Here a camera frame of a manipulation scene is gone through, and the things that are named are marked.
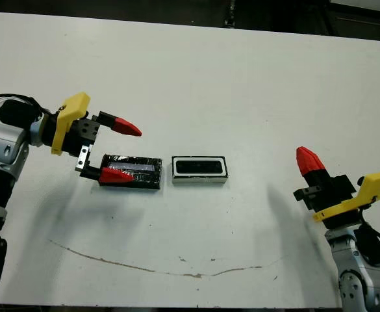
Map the black right gripper, yellow mount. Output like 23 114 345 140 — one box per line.
292 146 380 230

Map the slim black camera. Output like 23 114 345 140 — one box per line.
175 159 223 176

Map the dark metal post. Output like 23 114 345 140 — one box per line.
223 0 240 29

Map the white background panel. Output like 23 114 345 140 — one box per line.
329 0 380 18

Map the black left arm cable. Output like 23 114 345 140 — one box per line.
0 93 53 115

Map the glossy black box lid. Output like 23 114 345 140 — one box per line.
97 154 163 191

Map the black left gripper, yellow mount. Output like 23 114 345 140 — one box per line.
42 92 143 186

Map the camera box base, white liner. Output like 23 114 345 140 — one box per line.
171 155 228 185

